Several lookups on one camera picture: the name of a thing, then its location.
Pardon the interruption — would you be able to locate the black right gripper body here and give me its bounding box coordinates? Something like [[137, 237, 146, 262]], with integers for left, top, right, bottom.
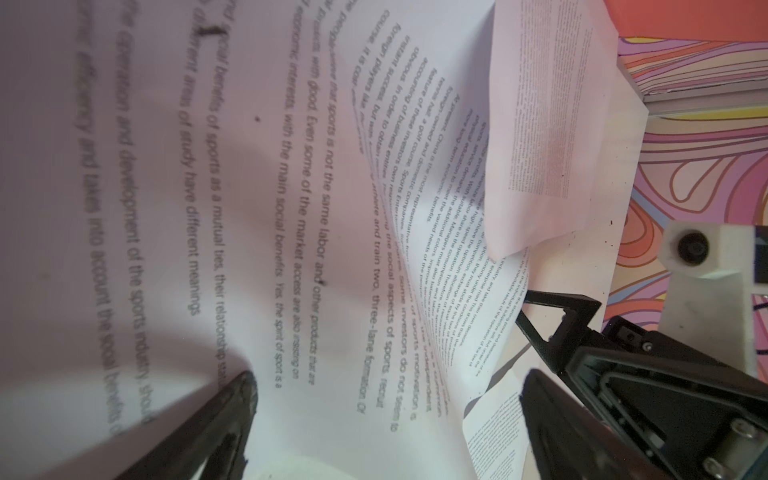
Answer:
[[549, 314, 767, 479]]

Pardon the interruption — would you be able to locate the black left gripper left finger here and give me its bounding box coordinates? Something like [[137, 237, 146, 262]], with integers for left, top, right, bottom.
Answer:
[[118, 371, 258, 480]]

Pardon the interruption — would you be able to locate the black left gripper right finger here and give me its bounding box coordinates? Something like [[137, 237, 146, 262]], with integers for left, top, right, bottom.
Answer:
[[520, 369, 666, 479]]

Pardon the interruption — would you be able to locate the printed paper sheet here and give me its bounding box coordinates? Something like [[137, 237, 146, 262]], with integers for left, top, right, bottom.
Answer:
[[463, 372, 529, 480], [484, 0, 618, 261], [1, 1, 527, 479]]

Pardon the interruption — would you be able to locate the printed paper sheet back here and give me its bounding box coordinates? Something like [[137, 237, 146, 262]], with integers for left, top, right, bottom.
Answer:
[[484, 0, 618, 261]]

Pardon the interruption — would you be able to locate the printed paper sheet front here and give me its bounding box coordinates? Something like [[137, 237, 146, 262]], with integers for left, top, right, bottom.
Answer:
[[1, 1, 527, 479]]

